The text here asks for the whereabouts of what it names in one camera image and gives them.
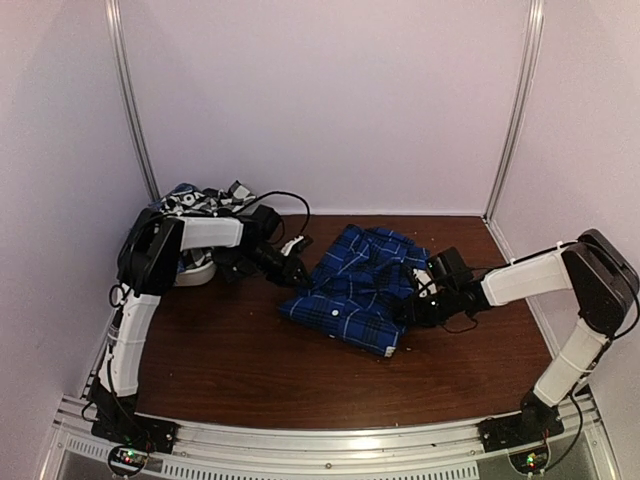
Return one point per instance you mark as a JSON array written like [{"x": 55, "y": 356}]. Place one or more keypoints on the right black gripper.
[{"x": 415, "y": 315}]

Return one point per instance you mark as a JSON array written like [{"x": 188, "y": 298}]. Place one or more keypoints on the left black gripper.
[{"x": 287, "y": 272}]

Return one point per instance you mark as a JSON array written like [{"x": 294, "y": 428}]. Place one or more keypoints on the blue plaid long sleeve shirt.
[{"x": 357, "y": 286}]

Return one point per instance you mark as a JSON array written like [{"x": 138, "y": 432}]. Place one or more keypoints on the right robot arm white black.
[{"x": 589, "y": 271}]

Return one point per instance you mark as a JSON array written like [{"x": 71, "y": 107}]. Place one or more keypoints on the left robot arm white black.
[{"x": 148, "y": 267}]

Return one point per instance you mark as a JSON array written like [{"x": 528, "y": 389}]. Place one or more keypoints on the white laundry basket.
[{"x": 196, "y": 276}]

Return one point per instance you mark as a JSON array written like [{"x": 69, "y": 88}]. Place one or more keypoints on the black white patterned shirt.
[{"x": 231, "y": 200}]

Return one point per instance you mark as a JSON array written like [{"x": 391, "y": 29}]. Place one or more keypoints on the small blue check shirt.
[{"x": 187, "y": 260}]

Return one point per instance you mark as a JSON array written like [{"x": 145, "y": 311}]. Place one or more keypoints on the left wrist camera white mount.
[{"x": 296, "y": 245}]

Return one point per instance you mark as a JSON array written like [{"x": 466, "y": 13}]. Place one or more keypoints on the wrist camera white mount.
[
  {"x": 296, "y": 245},
  {"x": 422, "y": 283}
]

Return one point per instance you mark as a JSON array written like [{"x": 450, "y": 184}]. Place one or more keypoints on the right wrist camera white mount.
[{"x": 422, "y": 283}]

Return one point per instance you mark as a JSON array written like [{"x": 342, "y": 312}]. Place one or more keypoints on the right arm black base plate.
[{"x": 511, "y": 431}]

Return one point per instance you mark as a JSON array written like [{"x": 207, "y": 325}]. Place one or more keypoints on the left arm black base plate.
[{"x": 142, "y": 433}]

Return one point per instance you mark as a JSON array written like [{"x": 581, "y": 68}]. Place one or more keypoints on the right aluminium corner post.
[{"x": 527, "y": 70}]

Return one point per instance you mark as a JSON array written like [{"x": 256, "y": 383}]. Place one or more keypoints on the aluminium corner post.
[
  {"x": 126, "y": 85},
  {"x": 527, "y": 70}
]

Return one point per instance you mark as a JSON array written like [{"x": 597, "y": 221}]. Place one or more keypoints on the front aluminium rail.
[{"x": 449, "y": 450}]

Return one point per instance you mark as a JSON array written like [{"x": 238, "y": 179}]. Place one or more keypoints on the left aluminium corner post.
[{"x": 126, "y": 85}]

